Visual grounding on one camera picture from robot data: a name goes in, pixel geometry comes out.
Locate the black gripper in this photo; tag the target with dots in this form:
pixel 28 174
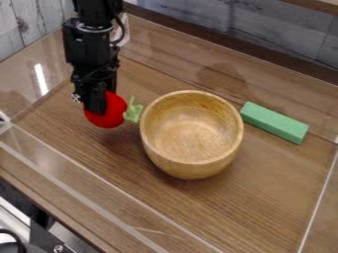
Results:
pixel 92 57

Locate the red plush strawberry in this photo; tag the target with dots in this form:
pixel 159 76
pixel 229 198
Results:
pixel 119 111

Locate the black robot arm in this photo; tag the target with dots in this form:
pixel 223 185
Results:
pixel 97 12

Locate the wooden bowl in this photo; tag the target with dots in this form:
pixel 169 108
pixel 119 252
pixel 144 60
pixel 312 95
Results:
pixel 191 132

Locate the clear acrylic tray walls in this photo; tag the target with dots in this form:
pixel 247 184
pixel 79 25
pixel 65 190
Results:
pixel 271 204

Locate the green rectangular block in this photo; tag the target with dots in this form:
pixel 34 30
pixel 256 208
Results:
pixel 274 123

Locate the clear acrylic corner bracket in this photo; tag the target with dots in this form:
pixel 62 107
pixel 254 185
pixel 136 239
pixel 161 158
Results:
pixel 120 34

